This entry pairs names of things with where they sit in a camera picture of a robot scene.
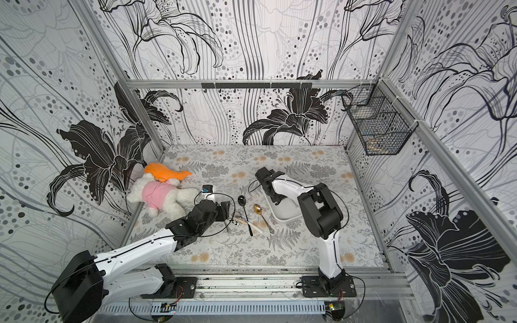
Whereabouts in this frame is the black long-handled spoon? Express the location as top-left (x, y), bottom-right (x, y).
top-left (238, 195), bottom-right (254, 237)

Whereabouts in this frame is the gold spoon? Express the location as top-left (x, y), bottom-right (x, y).
top-left (254, 204), bottom-right (275, 235)

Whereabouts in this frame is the silver spoon wooden handle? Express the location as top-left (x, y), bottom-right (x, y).
top-left (234, 217), bottom-right (263, 234)

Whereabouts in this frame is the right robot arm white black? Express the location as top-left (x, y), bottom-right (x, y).
top-left (255, 168), bottom-right (346, 295)

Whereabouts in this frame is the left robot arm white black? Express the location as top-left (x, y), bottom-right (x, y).
top-left (49, 199), bottom-right (232, 322)

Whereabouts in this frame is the white plastic storage box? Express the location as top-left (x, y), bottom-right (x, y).
top-left (261, 180), bottom-right (310, 224)

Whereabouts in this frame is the white plush toy pink shirt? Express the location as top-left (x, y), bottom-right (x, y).
top-left (127, 163), bottom-right (199, 219)

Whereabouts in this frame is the small circuit board left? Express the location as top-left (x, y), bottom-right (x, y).
top-left (160, 302), bottom-right (177, 316)

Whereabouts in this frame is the small circuit board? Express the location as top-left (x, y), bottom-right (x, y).
top-left (160, 302), bottom-right (177, 316)
top-left (324, 301), bottom-right (345, 320)

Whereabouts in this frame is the small circuit board right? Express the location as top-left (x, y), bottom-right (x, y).
top-left (324, 301), bottom-right (345, 320)

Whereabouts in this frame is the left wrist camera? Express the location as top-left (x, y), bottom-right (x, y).
top-left (201, 184), bottom-right (215, 201)

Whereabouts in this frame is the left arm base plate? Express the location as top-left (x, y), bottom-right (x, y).
top-left (140, 277), bottom-right (198, 300)

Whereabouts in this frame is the black bar on back rail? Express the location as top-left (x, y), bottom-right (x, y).
top-left (201, 82), bottom-right (313, 90)

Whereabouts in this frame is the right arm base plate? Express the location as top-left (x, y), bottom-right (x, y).
top-left (296, 275), bottom-right (358, 298)

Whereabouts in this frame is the white slotted cable duct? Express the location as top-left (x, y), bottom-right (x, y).
top-left (98, 300), bottom-right (325, 317)

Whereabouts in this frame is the black wire wall basket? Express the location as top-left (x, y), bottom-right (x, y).
top-left (341, 83), bottom-right (413, 156)

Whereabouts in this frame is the aluminium mounting rail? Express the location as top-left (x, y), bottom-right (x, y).
top-left (82, 266), bottom-right (417, 301)

